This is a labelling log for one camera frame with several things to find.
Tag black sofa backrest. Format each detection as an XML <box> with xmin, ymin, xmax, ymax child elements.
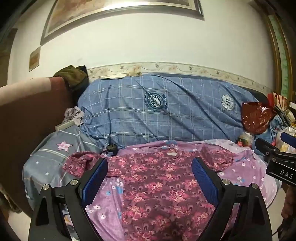
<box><xmin>240</xmin><ymin>85</ymin><xmax>269</xmax><ymax>103</ymax></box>

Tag red gift bag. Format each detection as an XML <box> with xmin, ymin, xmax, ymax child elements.
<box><xmin>267</xmin><ymin>92</ymin><xmax>288</xmax><ymax>109</ymax></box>

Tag red plastic bag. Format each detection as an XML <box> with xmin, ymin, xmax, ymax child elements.
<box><xmin>241</xmin><ymin>101</ymin><xmax>277</xmax><ymax>135</ymax></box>

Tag gold-framed mirror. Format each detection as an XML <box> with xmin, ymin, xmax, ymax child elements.
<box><xmin>254</xmin><ymin>0</ymin><xmax>296</xmax><ymax>102</ymax></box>

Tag pale plastic bag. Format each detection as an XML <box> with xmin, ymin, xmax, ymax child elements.
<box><xmin>275</xmin><ymin>126</ymin><xmax>296</xmax><ymax>153</ymax></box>

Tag grey star-print bedding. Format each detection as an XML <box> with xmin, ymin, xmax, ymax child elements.
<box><xmin>22</xmin><ymin>128</ymin><xmax>102</xmax><ymax>209</ymax></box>

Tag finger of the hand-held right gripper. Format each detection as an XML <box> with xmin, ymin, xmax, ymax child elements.
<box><xmin>280</xmin><ymin>132</ymin><xmax>296</xmax><ymax>149</ymax></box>
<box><xmin>255</xmin><ymin>138</ymin><xmax>281</xmax><ymax>161</ymax></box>

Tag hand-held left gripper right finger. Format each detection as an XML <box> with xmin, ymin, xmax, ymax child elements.
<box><xmin>191</xmin><ymin>157</ymin><xmax>273</xmax><ymax>241</ymax></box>

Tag small wall plaque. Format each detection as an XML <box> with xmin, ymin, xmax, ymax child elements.
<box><xmin>29</xmin><ymin>46</ymin><xmax>41</xmax><ymax>72</ymax></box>

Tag purple floral blanket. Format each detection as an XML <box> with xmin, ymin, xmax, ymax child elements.
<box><xmin>84</xmin><ymin>138</ymin><xmax>281</xmax><ymax>241</ymax></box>

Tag blue plaid quilt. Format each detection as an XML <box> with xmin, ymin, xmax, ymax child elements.
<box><xmin>77</xmin><ymin>73</ymin><xmax>260</xmax><ymax>149</ymax></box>

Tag blue denim cloth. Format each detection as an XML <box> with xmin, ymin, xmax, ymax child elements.
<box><xmin>266</xmin><ymin>115</ymin><xmax>285</xmax><ymax>139</ymax></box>

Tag crumpled grey-purple cloth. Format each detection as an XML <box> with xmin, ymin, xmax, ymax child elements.
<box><xmin>63</xmin><ymin>107</ymin><xmax>85</xmax><ymax>127</ymax></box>

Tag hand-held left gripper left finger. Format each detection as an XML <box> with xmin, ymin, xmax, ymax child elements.
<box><xmin>28</xmin><ymin>157</ymin><xmax>109</xmax><ymax>241</ymax></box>

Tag small black object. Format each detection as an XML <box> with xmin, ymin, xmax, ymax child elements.
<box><xmin>103</xmin><ymin>144</ymin><xmax>118</xmax><ymax>156</ymax></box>

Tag dark olive cloth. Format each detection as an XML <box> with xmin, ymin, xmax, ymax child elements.
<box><xmin>53</xmin><ymin>65</ymin><xmax>89</xmax><ymax>93</ymax></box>

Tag maroon floral shirt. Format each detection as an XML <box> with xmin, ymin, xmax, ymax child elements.
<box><xmin>62</xmin><ymin>142</ymin><xmax>236</xmax><ymax>241</ymax></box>

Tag framed horse painting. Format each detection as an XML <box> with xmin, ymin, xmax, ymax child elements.
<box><xmin>40</xmin><ymin>0</ymin><xmax>204</xmax><ymax>45</ymax></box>

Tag brown sofa armrest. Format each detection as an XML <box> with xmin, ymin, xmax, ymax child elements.
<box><xmin>0</xmin><ymin>76</ymin><xmax>79</xmax><ymax>216</ymax></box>

